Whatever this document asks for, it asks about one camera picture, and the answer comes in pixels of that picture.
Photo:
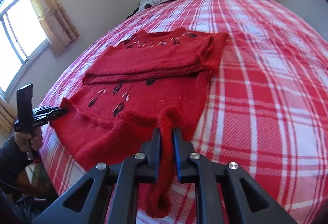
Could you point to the red knitted sweater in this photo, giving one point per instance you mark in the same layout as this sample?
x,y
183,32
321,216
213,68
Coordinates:
x,y
153,80

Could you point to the long beige curtain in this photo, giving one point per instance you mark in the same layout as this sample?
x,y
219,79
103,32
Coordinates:
x,y
51,13

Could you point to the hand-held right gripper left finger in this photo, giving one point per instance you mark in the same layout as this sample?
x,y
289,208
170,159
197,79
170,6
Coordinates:
x,y
155,152

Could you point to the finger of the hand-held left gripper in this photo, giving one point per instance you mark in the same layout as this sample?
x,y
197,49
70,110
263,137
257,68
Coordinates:
x,y
59,112

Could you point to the red plaid bed blanket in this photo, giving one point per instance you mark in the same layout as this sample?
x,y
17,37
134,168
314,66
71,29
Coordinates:
x,y
269,85

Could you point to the person's left hand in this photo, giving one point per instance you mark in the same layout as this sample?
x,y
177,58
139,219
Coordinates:
x,y
38,140

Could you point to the person's left forearm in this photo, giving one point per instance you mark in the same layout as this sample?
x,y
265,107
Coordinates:
x,y
10,162

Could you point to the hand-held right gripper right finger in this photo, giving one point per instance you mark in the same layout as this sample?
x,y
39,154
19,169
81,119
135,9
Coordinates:
x,y
180,157

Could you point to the large side window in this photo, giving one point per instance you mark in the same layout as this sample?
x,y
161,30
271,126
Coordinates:
x,y
15,42

